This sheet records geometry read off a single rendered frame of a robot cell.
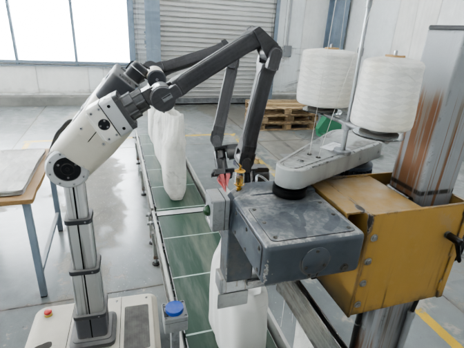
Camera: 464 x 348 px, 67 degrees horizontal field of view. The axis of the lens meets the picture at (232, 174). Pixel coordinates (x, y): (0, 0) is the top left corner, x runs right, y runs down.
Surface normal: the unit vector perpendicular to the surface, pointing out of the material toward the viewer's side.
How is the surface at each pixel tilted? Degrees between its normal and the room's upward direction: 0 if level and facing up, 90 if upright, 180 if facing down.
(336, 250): 90
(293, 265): 90
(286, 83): 91
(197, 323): 0
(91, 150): 115
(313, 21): 90
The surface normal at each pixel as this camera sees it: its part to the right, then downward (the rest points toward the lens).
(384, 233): 0.30, 0.38
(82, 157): -0.15, 0.73
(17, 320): 0.05, -0.92
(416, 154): -0.95, 0.07
